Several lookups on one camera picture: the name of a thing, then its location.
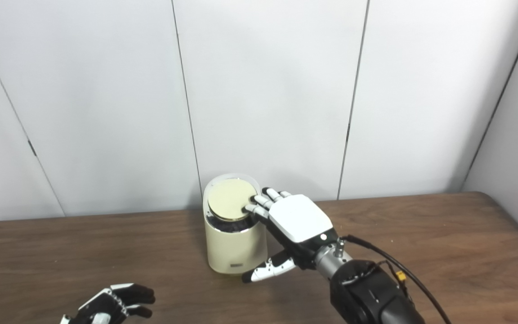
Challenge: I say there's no cream-colored trash bin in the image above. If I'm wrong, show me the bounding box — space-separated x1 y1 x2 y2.
203 173 268 275

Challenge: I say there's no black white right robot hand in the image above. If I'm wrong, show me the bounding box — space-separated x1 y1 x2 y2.
241 187 345 284

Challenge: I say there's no black bin liner bag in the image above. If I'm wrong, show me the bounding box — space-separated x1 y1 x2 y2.
206 211 264 233

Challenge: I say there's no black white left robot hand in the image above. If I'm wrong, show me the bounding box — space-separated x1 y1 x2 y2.
60 283 156 324

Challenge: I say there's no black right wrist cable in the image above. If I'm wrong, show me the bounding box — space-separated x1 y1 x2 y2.
340 234 453 324

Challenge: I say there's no round cream bin lid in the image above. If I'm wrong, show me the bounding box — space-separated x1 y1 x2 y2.
208 178 258 221

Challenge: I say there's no thin wire with yellow connector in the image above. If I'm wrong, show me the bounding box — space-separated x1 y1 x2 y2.
340 260 415 300

